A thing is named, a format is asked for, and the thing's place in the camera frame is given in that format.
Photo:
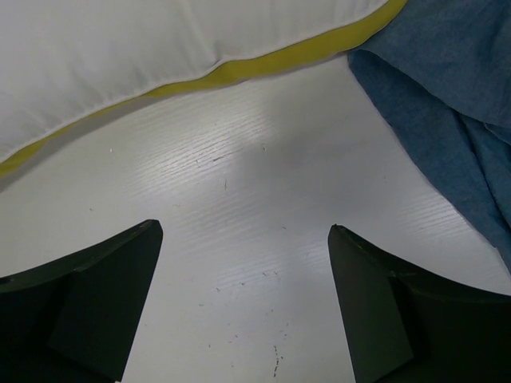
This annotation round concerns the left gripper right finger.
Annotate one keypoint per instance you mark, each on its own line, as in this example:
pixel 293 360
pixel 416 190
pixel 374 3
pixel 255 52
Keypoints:
pixel 404 323

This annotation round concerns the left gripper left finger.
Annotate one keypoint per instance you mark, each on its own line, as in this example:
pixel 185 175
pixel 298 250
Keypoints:
pixel 75 319

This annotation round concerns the blue pillowcase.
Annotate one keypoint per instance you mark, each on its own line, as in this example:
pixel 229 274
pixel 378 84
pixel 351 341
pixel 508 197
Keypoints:
pixel 439 75

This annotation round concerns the white pillow with yellow edge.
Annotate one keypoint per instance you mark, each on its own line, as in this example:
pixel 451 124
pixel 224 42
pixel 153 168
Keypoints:
pixel 64 61

